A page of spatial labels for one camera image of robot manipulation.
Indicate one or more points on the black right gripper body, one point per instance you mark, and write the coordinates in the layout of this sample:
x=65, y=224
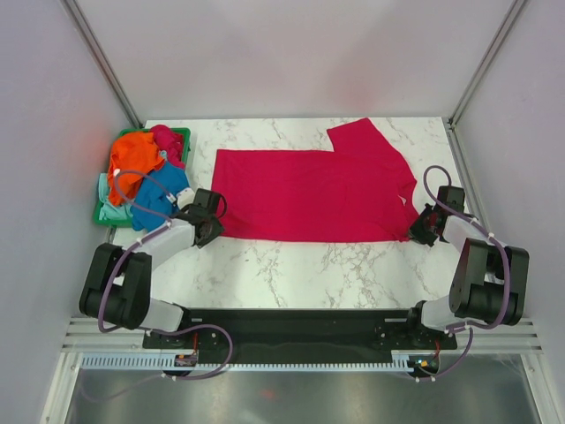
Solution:
x=420, y=230

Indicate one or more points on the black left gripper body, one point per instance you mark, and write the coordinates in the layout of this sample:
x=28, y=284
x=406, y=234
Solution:
x=216, y=229

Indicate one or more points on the magenta t shirt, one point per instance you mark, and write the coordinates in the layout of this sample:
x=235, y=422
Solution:
x=360, y=191
x=171, y=144

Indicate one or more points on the green plastic basket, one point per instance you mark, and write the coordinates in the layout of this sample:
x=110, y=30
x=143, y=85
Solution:
x=128, y=223

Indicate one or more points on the orange t shirt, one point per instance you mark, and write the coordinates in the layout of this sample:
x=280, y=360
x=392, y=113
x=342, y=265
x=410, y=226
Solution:
x=131, y=151

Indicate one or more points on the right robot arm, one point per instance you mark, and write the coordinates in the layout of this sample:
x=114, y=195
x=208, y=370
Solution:
x=489, y=284

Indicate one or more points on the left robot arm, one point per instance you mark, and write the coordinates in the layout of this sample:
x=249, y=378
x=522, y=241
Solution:
x=117, y=290

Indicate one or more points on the blue t shirt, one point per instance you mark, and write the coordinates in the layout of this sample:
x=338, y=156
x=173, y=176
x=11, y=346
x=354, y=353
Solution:
x=151, y=196

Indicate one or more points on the light teal t shirt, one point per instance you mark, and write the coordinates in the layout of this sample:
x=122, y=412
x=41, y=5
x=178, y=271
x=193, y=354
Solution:
x=108, y=211

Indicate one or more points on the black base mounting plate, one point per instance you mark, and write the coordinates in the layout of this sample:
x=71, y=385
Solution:
x=301, y=334

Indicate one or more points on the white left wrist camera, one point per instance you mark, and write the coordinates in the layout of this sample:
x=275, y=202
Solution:
x=183, y=198

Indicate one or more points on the right side aluminium rail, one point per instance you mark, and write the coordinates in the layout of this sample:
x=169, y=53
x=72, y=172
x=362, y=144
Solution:
x=476, y=209

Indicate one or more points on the white slotted cable duct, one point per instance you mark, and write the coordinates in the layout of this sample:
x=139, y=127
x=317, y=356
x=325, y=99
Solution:
x=170, y=361

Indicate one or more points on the left aluminium corner post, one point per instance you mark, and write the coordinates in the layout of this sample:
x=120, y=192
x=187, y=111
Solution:
x=88, y=36

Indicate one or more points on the aluminium corner post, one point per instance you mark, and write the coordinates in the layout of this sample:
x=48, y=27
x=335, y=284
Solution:
x=501, y=35
x=88, y=36

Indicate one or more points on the right aluminium corner post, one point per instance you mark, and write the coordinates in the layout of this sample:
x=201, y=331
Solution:
x=501, y=35

